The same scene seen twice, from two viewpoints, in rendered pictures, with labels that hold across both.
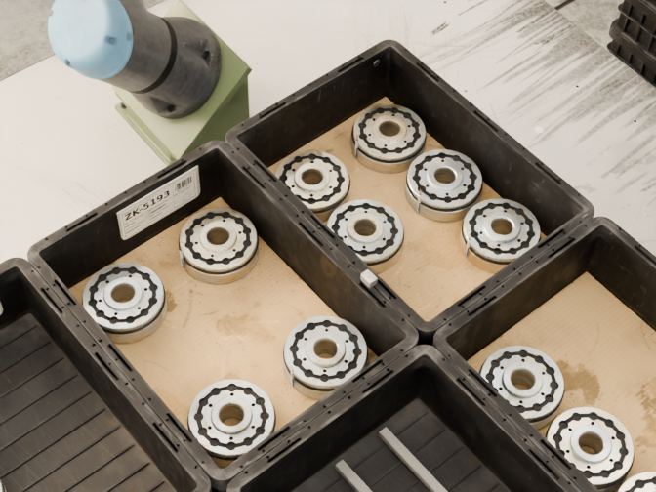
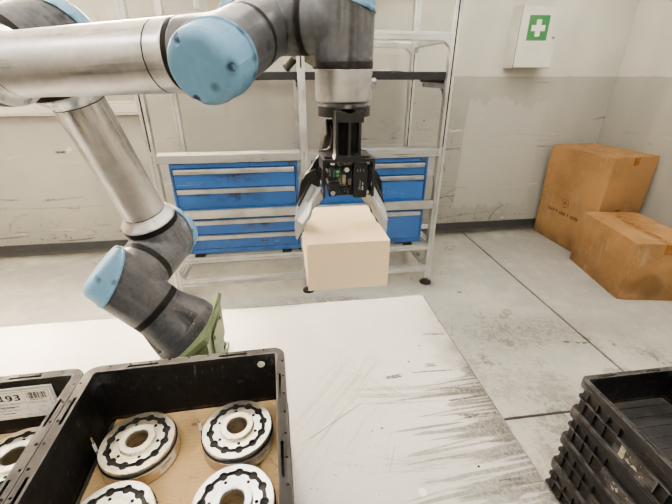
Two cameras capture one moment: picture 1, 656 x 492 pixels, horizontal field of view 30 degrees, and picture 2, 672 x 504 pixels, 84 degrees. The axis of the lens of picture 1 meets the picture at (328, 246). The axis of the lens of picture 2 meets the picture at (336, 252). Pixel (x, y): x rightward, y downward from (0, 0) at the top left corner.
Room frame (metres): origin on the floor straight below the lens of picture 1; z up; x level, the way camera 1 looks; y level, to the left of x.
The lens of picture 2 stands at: (0.89, -0.41, 1.34)
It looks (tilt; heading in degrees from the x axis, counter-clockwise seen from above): 26 degrees down; 32
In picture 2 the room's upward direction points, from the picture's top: straight up
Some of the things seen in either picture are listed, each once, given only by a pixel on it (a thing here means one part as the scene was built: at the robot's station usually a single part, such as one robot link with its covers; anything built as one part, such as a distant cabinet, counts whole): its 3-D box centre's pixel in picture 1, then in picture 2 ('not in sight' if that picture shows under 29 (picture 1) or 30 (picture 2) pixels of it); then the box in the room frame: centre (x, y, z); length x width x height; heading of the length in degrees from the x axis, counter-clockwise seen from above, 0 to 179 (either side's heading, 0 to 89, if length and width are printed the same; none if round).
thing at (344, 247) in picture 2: not in sight; (340, 243); (1.37, -0.12, 1.08); 0.16 x 0.12 x 0.07; 40
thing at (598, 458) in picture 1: (591, 443); not in sight; (0.67, -0.31, 0.86); 0.05 x 0.05 x 0.01
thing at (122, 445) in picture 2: (311, 178); (137, 439); (1.05, 0.03, 0.86); 0.05 x 0.05 x 0.01
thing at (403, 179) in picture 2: not in sight; (369, 203); (2.89, 0.61, 0.60); 0.72 x 0.03 x 0.56; 130
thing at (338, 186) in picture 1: (311, 180); (138, 441); (1.05, 0.03, 0.86); 0.10 x 0.10 x 0.01
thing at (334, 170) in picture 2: not in sight; (344, 151); (1.35, -0.13, 1.24); 0.09 x 0.08 x 0.12; 40
